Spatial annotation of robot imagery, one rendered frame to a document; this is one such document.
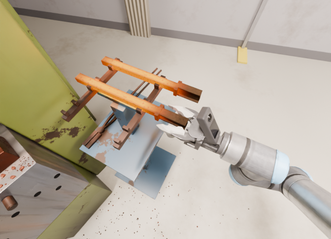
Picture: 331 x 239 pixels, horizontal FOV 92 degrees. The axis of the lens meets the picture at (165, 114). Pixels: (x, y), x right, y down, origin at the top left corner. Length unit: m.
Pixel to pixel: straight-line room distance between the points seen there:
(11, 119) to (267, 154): 0.86
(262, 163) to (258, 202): 1.15
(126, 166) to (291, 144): 1.62
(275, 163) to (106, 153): 0.63
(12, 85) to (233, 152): 0.74
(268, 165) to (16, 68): 0.81
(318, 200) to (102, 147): 0.74
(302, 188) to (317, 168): 1.42
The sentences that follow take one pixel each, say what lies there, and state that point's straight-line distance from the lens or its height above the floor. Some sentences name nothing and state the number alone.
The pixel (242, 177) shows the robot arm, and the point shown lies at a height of 0.92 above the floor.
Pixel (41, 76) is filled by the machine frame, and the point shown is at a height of 1.03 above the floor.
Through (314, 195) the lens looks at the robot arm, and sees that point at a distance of 0.58.
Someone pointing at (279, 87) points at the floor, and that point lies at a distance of 2.37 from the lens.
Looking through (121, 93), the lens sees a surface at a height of 1.03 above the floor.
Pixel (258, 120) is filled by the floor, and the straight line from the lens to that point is 1.94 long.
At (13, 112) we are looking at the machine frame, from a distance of 0.81.
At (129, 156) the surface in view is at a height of 0.76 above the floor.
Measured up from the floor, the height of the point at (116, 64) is 1.03.
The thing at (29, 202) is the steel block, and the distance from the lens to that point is 0.87.
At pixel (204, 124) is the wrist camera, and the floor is 1.09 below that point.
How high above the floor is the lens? 1.46
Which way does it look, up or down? 59 degrees down
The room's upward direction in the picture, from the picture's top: straight up
